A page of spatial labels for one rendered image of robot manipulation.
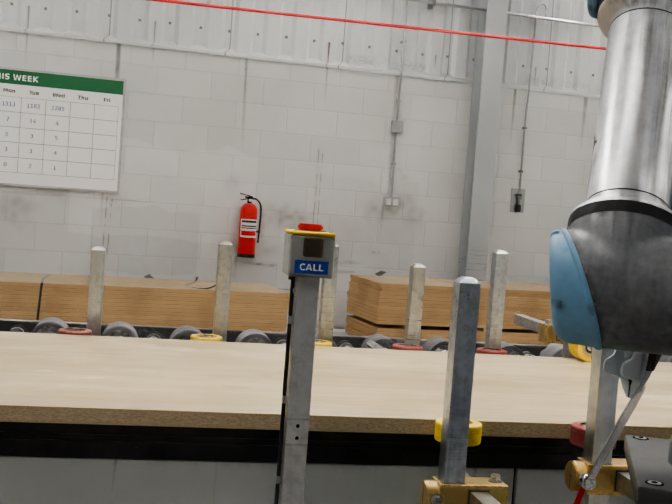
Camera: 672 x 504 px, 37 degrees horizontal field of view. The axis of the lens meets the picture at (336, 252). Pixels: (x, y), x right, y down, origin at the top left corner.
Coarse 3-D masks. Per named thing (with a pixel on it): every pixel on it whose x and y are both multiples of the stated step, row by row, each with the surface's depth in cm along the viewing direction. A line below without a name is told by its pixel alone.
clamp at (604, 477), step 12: (576, 468) 167; (588, 468) 166; (612, 468) 167; (624, 468) 167; (576, 480) 166; (600, 480) 167; (612, 480) 167; (588, 492) 166; (600, 492) 167; (612, 492) 167
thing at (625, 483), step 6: (582, 450) 181; (582, 456) 180; (618, 474) 167; (624, 474) 166; (618, 480) 167; (624, 480) 165; (630, 480) 163; (618, 486) 166; (624, 486) 164; (630, 486) 162; (624, 492) 164; (630, 492) 162; (630, 498) 162
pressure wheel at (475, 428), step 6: (438, 420) 175; (474, 420) 177; (438, 426) 174; (474, 426) 172; (480, 426) 173; (438, 432) 173; (474, 432) 172; (480, 432) 173; (438, 438) 173; (468, 438) 171; (474, 438) 172; (480, 438) 174; (468, 444) 172; (474, 444) 172
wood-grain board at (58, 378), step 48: (0, 336) 234; (48, 336) 239; (96, 336) 244; (0, 384) 180; (48, 384) 184; (96, 384) 187; (144, 384) 190; (192, 384) 194; (240, 384) 197; (336, 384) 205; (384, 384) 209; (432, 384) 213; (480, 384) 217; (528, 384) 222; (576, 384) 227; (384, 432) 177; (432, 432) 179; (528, 432) 182; (624, 432) 185
